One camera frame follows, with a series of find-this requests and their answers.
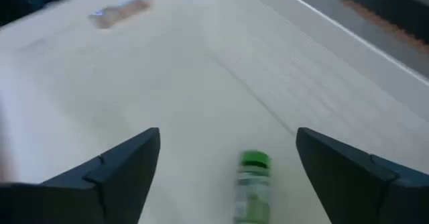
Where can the black floor mat orange-striped edge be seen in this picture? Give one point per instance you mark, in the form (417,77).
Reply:
(392,11)

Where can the green-capped clear bottle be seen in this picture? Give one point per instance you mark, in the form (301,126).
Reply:
(253,187)

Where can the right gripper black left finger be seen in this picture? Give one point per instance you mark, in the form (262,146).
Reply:
(100,190)

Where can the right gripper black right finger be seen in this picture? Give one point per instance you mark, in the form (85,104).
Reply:
(355,187)

